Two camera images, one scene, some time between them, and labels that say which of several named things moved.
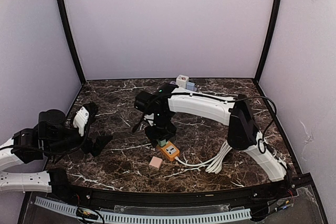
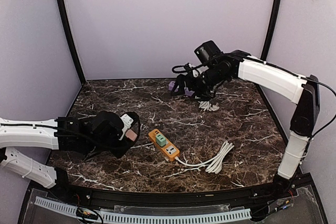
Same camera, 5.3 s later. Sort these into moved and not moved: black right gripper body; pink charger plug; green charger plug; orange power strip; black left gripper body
Moved: black left gripper body; black right gripper body; orange power strip; pink charger plug
Not moved: green charger plug
